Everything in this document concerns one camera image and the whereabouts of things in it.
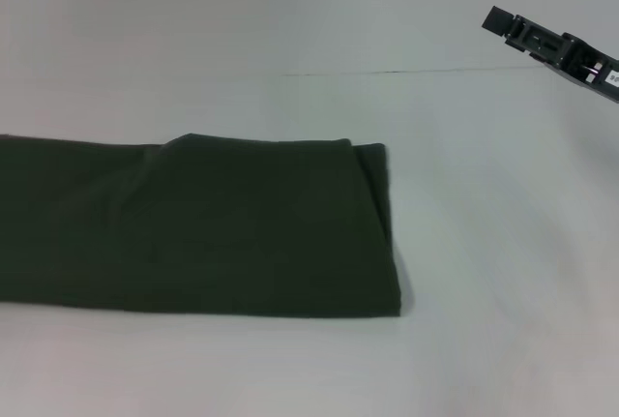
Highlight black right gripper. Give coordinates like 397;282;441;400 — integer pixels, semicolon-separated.
481;4;619;104

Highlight dark green shirt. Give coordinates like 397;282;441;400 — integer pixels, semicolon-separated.
0;132;403;320

